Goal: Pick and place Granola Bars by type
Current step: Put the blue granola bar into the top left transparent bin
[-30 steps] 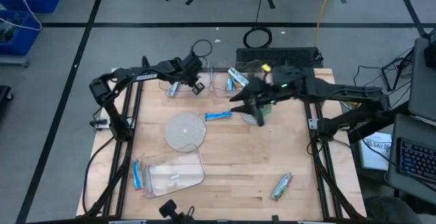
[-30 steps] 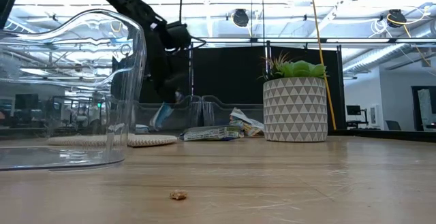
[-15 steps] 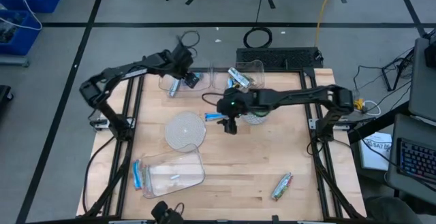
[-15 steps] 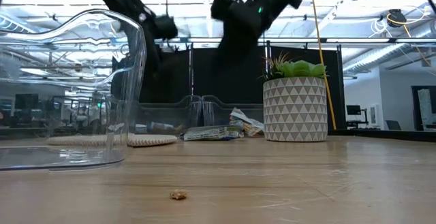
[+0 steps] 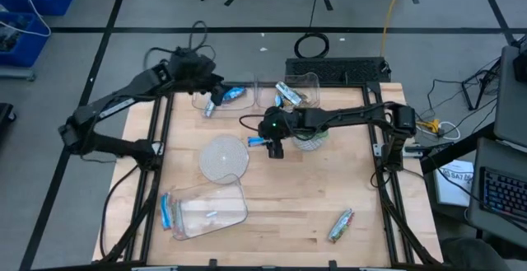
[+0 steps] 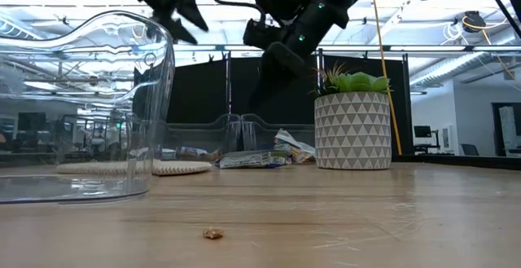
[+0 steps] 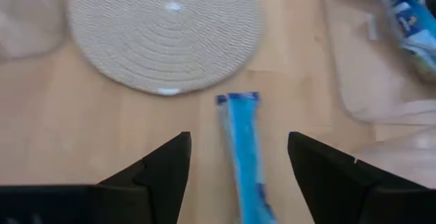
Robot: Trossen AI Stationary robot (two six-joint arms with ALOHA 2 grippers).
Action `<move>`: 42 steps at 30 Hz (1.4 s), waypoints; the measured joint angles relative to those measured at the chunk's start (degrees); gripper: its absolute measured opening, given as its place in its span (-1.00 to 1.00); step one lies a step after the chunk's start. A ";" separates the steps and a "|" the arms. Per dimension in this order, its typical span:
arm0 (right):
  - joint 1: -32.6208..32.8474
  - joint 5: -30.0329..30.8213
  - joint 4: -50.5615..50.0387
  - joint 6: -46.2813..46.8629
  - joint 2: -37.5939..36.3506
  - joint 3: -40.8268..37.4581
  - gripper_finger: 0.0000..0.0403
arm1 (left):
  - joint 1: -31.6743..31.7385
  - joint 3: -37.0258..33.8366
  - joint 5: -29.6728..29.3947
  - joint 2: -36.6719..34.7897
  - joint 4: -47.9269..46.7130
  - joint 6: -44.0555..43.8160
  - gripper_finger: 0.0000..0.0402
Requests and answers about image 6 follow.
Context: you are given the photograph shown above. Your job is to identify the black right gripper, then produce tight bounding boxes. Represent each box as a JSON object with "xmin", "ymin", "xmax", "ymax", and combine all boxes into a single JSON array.
[{"xmin": 248, "ymin": 41, "xmax": 317, "ymax": 112}]

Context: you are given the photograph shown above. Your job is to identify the white and blue granola bar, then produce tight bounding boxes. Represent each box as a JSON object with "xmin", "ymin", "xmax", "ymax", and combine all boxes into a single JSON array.
[{"xmin": 214, "ymin": 149, "xmax": 292, "ymax": 170}]

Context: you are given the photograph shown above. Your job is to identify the white granola bar wrapper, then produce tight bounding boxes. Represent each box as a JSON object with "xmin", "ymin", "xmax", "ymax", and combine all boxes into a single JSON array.
[{"xmin": 274, "ymin": 128, "xmax": 317, "ymax": 155}]

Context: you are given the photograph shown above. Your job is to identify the yellow green granola bar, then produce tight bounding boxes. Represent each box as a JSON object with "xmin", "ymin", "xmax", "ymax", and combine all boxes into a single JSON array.
[{"xmin": 280, "ymin": 142, "xmax": 315, "ymax": 165}]

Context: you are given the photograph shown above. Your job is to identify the small granola crumb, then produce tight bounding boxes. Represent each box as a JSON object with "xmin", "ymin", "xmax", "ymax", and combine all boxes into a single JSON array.
[{"xmin": 202, "ymin": 226, "xmax": 225, "ymax": 240}]

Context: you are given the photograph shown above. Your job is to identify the clear plastic bin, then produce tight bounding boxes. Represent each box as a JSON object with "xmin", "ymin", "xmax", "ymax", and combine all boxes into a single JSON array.
[
  {"xmin": 0, "ymin": 10, "xmax": 177, "ymax": 205},
  {"xmin": 164, "ymin": 112, "xmax": 243, "ymax": 157},
  {"xmin": 240, "ymin": 112, "xmax": 317, "ymax": 156}
]

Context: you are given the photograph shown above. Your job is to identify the black backdrop panel stand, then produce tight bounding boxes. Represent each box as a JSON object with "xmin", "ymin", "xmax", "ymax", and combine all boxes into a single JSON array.
[{"xmin": 166, "ymin": 54, "xmax": 410, "ymax": 157}]

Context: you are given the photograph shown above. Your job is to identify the succulent in patterned pot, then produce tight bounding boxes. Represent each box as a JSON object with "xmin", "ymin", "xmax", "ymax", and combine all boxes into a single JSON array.
[{"xmin": 313, "ymin": 63, "xmax": 393, "ymax": 171}]

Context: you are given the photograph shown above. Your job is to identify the black computer monitor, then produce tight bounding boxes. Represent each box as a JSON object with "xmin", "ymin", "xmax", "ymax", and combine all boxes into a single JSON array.
[{"xmin": 413, "ymin": 125, "xmax": 433, "ymax": 139}]

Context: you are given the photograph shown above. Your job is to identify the black office chair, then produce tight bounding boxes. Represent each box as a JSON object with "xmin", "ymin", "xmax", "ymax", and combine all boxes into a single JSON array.
[{"xmin": 460, "ymin": 143, "xmax": 481, "ymax": 157}]

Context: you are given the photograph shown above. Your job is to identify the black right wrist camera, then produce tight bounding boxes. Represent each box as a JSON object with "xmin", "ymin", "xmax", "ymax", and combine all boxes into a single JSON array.
[{"xmin": 243, "ymin": 17, "xmax": 286, "ymax": 52}]

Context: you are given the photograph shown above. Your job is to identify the yellow cable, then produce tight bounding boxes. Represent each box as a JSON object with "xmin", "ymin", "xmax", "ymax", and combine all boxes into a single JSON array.
[{"xmin": 370, "ymin": 0, "xmax": 404, "ymax": 156}]

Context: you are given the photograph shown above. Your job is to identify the ceiling cable reel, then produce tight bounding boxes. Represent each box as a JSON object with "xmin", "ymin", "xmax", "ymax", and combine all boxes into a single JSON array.
[{"xmin": 462, "ymin": 10, "xmax": 488, "ymax": 33}]

